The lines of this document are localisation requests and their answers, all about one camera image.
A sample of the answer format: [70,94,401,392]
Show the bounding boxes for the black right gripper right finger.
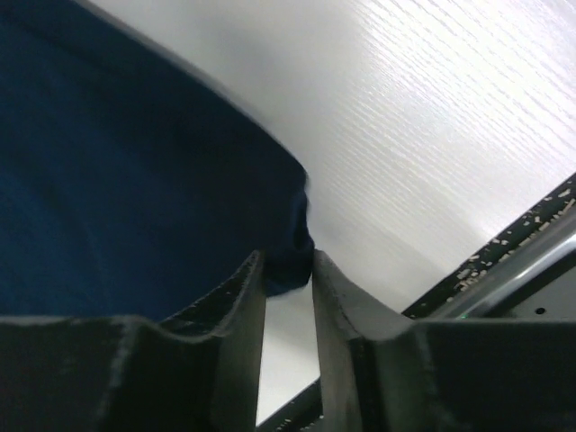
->
[312,251,575,431]

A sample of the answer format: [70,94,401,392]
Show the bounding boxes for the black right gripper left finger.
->
[1,252,266,431]

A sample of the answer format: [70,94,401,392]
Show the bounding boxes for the navy blue t shirt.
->
[1,1,314,320]

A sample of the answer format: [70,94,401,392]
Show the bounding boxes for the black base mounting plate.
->
[256,175,575,432]

